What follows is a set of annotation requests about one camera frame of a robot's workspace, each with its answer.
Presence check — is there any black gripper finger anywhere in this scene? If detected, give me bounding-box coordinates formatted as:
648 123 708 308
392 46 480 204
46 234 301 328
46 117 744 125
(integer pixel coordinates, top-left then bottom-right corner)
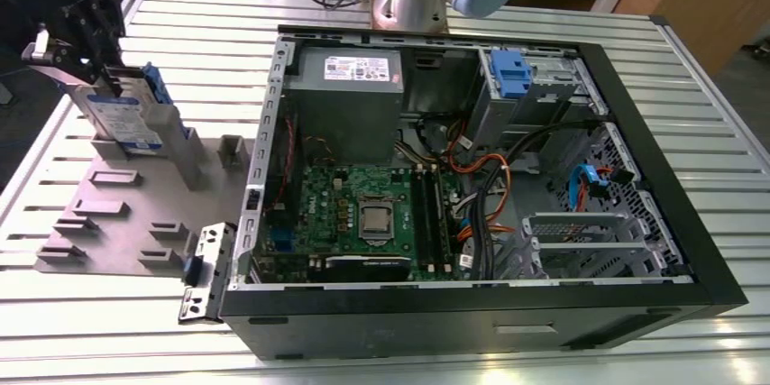
95 0 146 93
21 0 102 87

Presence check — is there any hard disk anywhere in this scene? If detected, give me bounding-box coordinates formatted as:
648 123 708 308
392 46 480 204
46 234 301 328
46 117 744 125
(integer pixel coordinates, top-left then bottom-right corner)
27 62 177 154

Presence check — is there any blue data wire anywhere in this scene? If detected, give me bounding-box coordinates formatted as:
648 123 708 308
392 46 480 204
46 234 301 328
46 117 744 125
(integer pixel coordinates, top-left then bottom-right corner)
565 161 613 215

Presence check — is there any black power connector wire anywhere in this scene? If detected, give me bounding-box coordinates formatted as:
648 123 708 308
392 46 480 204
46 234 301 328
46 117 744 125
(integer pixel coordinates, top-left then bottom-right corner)
598 166 638 186

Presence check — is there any grey parts rack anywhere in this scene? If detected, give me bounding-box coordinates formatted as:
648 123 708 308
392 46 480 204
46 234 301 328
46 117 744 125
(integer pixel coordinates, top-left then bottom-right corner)
35 105 261 278

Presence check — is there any grey power supply unit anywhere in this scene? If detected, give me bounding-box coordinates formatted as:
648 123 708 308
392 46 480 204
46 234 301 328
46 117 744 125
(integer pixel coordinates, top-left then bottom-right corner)
282 44 405 168

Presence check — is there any green motherboard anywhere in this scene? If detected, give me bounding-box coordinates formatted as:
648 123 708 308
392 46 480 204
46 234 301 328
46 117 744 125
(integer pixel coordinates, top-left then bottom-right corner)
258 163 472 282

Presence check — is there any CPU socket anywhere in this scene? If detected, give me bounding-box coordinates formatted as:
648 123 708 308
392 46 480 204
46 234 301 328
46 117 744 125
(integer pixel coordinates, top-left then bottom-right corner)
354 193 402 246

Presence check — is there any silver CPU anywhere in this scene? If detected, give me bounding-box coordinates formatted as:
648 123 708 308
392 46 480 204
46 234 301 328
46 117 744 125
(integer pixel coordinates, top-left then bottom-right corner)
362 207 393 232

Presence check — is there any silver metal drive cage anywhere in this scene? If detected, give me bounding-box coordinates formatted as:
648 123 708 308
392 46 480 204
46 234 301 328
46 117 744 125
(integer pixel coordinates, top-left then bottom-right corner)
469 46 606 151

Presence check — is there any black RAM slot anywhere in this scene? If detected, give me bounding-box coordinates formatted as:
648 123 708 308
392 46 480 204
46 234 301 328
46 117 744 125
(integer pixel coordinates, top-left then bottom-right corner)
413 163 438 274
432 163 457 274

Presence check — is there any black graphics card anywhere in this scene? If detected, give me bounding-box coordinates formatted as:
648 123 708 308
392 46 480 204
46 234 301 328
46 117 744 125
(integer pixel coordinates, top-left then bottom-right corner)
310 253 417 282

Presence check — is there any black PC case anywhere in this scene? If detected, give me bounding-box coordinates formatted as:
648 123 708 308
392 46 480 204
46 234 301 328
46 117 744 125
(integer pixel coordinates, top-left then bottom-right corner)
219 23 752 362

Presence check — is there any black chair base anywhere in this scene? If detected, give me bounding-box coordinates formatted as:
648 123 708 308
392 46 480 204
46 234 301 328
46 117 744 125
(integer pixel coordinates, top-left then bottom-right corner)
740 32 770 60

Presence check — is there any metal card retention bracket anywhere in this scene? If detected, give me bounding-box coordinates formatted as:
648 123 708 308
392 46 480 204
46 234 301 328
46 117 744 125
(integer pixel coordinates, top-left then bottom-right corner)
178 220 239 325

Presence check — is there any blue plastic drive bracket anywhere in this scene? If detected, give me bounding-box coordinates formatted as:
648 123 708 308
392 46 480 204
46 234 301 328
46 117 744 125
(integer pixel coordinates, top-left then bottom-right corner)
490 49 534 100

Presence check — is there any orange wire bundle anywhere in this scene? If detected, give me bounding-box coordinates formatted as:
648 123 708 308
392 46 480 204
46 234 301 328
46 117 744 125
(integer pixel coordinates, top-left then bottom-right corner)
448 152 520 242

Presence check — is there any black cable bundle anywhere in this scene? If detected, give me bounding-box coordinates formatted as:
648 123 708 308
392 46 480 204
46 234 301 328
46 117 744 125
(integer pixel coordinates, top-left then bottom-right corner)
466 123 594 280

